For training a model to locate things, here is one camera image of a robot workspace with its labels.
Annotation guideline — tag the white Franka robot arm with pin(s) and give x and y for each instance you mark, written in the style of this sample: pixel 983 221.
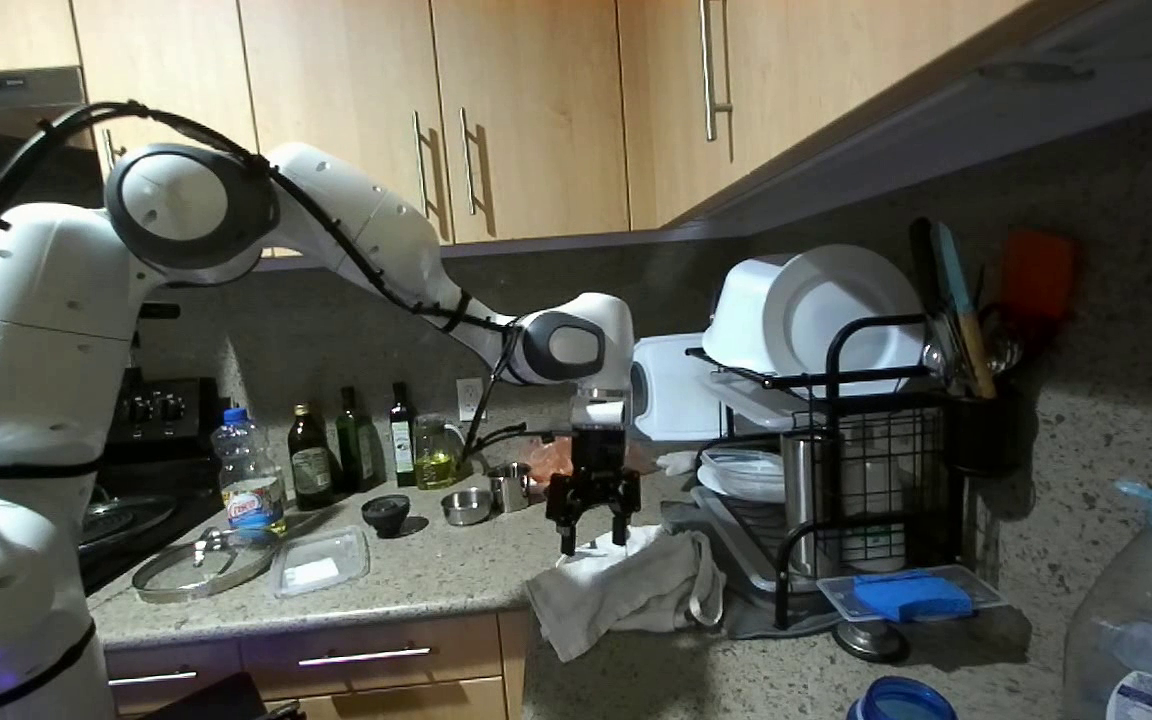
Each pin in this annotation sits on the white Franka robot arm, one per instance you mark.
pixel 363 226

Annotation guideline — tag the clear bottle light blue cap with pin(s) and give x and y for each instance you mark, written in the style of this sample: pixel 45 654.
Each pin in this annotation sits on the clear bottle light blue cap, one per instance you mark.
pixel 1137 641

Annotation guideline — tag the teal spatula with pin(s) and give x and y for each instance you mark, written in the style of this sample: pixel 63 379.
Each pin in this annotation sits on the teal spatula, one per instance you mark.
pixel 960 313

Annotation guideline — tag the small steel bowl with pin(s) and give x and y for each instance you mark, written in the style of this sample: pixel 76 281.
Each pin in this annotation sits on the small steel bowl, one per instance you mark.
pixel 470 504

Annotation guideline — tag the narrow wooden drawer front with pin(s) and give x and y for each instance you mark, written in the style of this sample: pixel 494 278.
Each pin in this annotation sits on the narrow wooden drawer front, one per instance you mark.
pixel 198 663

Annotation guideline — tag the orange spatula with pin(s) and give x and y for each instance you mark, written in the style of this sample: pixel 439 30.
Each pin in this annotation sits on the orange spatula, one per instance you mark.
pixel 1038 274

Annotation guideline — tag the black utensil holder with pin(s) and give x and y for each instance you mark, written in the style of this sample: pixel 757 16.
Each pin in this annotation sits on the black utensil holder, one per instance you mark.
pixel 987 433

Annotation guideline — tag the white wall outlet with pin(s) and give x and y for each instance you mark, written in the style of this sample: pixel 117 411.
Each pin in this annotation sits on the white wall outlet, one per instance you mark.
pixel 465 399

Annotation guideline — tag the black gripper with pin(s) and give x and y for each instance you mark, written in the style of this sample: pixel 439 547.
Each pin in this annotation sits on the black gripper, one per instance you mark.
pixel 600 463

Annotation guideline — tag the wide wooden drawer front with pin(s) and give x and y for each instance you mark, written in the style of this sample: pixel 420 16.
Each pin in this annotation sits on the wide wooden drawer front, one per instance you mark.
pixel 336 627

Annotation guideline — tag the black round stopper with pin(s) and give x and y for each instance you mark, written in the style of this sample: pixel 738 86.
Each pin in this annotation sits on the black round stopper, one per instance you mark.
pixel 868 641

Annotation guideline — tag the grey range hood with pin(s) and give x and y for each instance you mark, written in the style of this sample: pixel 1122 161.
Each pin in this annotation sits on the grey range hood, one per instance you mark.
pixel 3 100

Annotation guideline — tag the grey drying mat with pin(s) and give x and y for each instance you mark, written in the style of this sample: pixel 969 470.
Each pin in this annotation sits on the grey drying mat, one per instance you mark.
pixel 740 581

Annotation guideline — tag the tall steel cup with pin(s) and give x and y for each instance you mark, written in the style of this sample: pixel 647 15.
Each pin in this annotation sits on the tall steel cup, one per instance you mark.
pixel 802 494

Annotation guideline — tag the small black bowl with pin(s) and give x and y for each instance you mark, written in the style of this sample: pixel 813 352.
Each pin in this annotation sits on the small black bowl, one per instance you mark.
pixel 387 513

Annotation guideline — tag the clear water bottle blue cap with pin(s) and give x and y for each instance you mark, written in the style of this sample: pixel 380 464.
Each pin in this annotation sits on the clear water bottle blue cap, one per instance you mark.
pixel 246 484

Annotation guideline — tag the white dinner plate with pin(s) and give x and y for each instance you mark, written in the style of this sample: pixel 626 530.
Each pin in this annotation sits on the white dinner plate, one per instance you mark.
pixel 856 303

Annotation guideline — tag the dark green glass bottle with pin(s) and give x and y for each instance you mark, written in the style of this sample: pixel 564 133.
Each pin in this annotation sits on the dark green glass bottle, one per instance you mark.
pixel 358 444

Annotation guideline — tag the glass pot lid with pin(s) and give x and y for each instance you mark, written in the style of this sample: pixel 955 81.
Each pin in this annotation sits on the glass pot lid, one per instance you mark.
pixel 200 567

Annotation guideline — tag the slim bottle white label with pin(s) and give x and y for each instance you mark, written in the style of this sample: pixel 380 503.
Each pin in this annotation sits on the slim bottle white label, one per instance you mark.
pixel 400 442

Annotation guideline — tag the wooden wall cabinet door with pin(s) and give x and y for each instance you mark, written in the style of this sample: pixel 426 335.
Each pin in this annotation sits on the wooden wall cabinet door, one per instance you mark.
pixel 163 54
pixel 843 81
pixel 336 92
pixel 3 27
pixel 550 123

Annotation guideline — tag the black stereo camera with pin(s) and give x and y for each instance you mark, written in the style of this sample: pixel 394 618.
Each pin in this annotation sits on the black stereo camera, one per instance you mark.
pixel 163 309

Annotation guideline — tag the large white bowl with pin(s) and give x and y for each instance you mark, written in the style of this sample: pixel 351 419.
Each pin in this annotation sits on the large white bowl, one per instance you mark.
pixel 740 313

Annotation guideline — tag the black kitchen utensil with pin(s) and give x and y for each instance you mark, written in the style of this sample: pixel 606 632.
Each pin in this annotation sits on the black kitchen utensil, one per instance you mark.
pixel 924 274

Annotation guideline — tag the white grey towel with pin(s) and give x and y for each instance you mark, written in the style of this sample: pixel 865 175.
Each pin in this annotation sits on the white grey towel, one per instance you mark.
pixel 628 585

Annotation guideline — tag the dark bottle with label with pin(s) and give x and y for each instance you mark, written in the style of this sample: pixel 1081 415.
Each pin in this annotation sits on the dark bottle with label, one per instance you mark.
pixel 314 463

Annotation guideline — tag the black stove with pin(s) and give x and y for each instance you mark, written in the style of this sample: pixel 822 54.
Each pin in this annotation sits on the black stove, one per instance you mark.
pixel 159 415

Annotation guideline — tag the round olive oil jar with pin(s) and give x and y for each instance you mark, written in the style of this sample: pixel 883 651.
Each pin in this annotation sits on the round olive oil jar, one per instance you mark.
pixel 442 459

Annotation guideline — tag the white shallow dish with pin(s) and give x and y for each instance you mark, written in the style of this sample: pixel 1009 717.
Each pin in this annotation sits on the white shallow dish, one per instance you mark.
pixel 740 475

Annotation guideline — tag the clear rectangular plastic container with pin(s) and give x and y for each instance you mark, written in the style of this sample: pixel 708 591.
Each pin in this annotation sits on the clear rectangular plastic container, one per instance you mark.
pixel 322 567

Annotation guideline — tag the steel measuring cup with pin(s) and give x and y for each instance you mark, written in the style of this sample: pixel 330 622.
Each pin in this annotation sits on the steel measuring cup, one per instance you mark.
pixel 514 484

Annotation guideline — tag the wooden base cabinet door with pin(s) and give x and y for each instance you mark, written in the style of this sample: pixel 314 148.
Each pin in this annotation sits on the wooden base cabinet door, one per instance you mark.
pixel 390 703

